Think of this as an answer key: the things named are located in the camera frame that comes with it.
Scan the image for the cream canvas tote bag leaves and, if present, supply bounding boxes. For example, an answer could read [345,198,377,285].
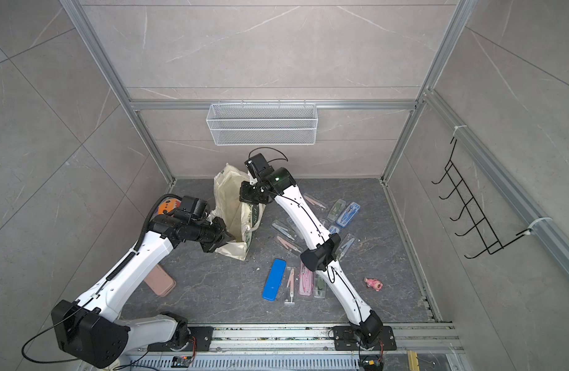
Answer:
[211,164,265,261]

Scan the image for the clear case grey compass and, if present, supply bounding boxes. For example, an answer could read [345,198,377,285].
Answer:
[271,220,298,241]

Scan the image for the clear plastic ruler case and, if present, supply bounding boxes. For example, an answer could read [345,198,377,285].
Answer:
[287,217,304,241]

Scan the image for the clear case pink compass set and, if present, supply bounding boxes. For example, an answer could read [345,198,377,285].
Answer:
[303,193,328,210]

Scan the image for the clear green stationery case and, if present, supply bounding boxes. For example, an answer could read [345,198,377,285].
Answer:
[327,199,347,222]

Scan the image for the blue clear compass case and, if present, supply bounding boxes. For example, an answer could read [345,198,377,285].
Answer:
[336,202,361,228]

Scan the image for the pink clear stationery case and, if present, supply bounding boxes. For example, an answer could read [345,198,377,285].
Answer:
[298,263,314,297]

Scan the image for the clear green compass case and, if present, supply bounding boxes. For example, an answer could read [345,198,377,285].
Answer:
[313,273,327,298]

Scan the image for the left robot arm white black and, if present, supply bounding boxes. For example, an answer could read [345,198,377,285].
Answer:
[50,193,234,369]

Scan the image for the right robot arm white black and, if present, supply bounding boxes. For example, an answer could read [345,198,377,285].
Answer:
[239,160,383,349]

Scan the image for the orange plush fish toy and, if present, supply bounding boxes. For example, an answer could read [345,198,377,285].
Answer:
[156,198,181,215]

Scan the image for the small pink toy figure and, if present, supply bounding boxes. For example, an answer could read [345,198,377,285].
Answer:
[363,278,383,292]

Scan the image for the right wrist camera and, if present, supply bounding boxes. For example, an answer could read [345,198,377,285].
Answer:
[245,153,274,181]

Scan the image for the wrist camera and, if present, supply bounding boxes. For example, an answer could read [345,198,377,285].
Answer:
[245,153,274,181]
[173,196,208,223]

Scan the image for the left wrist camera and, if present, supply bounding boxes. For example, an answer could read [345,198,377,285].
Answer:
[173,196,208,223]

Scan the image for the white wire mesh basket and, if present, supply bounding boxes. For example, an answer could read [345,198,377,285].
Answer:
[206,102,318,146]

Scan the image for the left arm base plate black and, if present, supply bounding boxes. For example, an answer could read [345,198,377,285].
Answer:
[147,326,214,352]

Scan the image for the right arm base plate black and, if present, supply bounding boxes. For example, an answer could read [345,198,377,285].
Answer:
[329,326,397,352]

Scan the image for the black wire hook rack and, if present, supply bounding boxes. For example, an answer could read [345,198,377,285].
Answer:
[431,138,533,260]

